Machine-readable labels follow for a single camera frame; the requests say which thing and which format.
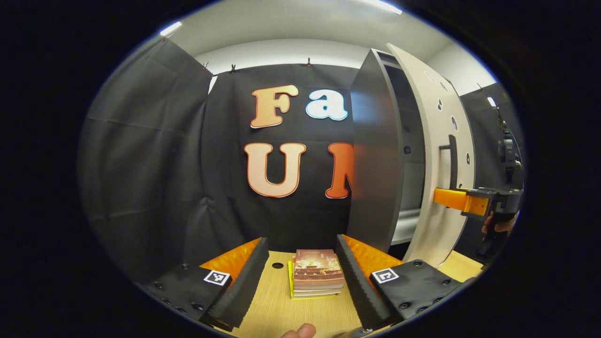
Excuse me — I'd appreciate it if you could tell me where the black door handle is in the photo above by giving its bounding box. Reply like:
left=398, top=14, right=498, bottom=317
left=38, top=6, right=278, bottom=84
left=439, top=135, right=458, bottom=191

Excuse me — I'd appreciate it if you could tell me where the black backdrop cloth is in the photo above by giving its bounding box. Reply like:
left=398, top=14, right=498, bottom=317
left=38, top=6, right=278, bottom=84
left=77, top=38, right=214, bottom=282
left=458, top=82, right=526, bottom=263
left=200, top=63, right=371, bottom=254

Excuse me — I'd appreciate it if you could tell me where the yellow book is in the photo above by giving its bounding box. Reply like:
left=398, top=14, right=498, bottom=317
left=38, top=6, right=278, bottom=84
left=288, top=260, right=341, bottom=300

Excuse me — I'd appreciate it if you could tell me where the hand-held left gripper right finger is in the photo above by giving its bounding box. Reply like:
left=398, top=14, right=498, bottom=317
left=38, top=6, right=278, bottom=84
left=336, top=234, right=463, bottom=330

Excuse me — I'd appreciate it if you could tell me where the white cabinet door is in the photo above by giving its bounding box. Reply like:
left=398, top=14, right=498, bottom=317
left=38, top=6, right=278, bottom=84
left=386, top=43, right=477, bottom=268

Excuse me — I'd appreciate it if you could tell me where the white paged book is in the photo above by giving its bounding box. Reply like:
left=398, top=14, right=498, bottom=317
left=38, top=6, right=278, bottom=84
left=292, top=284, right=344, bottom=296

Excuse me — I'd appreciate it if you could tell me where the white cabinet shelf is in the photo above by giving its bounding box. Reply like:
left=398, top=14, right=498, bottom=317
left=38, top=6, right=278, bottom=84
left=391, top=208, right=422, bottom=246

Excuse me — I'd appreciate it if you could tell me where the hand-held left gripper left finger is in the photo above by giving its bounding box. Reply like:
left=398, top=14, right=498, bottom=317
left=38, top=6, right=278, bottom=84
left=133, top=237, right=270, bottom=331

